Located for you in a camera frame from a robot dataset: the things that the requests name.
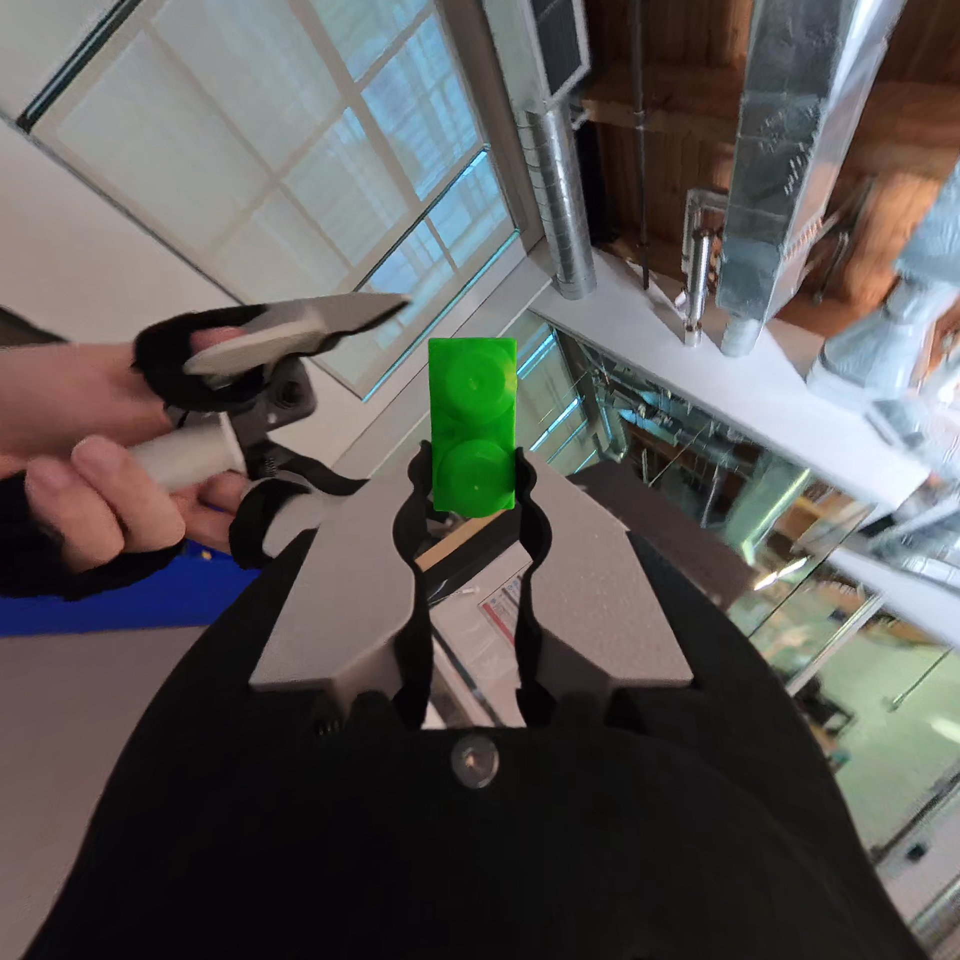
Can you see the round silver air duct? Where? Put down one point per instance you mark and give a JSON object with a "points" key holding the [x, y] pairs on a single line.
{"points": [[559, 210]]}

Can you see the metal pipe fixture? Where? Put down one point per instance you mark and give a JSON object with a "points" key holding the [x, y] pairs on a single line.
{"points": [[701, 262]]}

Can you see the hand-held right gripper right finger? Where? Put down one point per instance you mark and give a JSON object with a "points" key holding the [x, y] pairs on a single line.
{"points": [[607, 600]]}

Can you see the rectangular silver duct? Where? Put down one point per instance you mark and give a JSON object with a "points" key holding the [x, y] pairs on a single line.
{"points": [[787, 150], [885, 352]]}

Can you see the person's left hand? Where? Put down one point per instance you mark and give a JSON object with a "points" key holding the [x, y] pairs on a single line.
{"points": [[67, 397]]}

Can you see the green toy block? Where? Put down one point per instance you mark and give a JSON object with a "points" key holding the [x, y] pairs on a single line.
{"points": [[472, 420]]}

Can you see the thin black pipe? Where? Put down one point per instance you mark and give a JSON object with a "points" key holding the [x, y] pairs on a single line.
{"points": [[641, 150]]}

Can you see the large paned window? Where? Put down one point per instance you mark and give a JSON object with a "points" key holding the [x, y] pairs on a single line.
{"points": [[247, 150]]}

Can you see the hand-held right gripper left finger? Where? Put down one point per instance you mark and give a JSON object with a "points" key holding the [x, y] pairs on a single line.
{"points": [[337, 600]]}

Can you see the blue storage bin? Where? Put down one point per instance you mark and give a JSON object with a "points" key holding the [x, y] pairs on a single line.
{"points": [[112, 607]]}

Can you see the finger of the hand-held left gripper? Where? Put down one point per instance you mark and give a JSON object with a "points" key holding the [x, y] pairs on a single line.
{"points": [[300, 326], [296, 517]]}

